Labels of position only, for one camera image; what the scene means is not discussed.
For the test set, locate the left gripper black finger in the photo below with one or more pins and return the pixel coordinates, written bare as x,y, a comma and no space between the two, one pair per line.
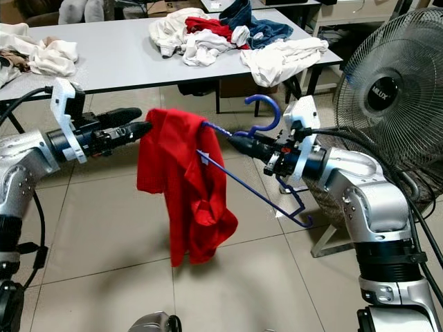
130,133
119,118

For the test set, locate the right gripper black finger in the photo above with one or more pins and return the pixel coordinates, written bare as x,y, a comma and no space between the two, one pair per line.
253,153
257,140

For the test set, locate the purple plastic hanger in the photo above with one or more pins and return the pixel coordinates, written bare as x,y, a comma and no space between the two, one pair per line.
277,111

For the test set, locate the red collared shirt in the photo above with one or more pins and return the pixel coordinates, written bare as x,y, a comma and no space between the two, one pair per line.
187,194

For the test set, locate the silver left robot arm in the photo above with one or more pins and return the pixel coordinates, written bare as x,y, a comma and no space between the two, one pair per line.
21,159

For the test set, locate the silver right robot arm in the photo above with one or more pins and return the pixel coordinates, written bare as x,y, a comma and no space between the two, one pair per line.
374,207

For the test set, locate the plaid cushioned metal chair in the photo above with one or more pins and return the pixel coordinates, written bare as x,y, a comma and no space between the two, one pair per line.
322,200

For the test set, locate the brown box under table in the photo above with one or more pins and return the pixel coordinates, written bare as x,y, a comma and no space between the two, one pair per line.
240,86

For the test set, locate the large white garment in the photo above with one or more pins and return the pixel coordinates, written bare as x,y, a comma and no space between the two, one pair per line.
282,63

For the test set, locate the white crumpled cloth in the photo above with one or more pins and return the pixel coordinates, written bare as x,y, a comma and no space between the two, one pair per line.
55,61

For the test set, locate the small white garment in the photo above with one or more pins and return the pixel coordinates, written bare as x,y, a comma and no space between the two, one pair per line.
206,50

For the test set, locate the grey-white garment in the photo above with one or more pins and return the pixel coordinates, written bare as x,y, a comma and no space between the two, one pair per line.
8,69

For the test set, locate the blue jeans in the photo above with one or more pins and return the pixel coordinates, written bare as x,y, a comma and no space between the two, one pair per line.
271,31

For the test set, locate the person's grey-trousered legs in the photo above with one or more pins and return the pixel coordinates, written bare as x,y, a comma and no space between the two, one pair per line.
81,10

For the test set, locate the black standing fan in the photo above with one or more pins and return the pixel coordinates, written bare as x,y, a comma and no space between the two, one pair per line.
381,97

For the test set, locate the small red garment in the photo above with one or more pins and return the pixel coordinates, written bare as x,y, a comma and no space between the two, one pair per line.
206,25

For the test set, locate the beige cloth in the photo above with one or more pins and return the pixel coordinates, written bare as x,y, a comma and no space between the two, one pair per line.
14,34

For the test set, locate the white desk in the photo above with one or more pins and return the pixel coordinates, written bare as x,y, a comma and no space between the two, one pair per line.
353,10

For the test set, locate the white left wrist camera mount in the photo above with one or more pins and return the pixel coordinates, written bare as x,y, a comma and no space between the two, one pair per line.
62,104

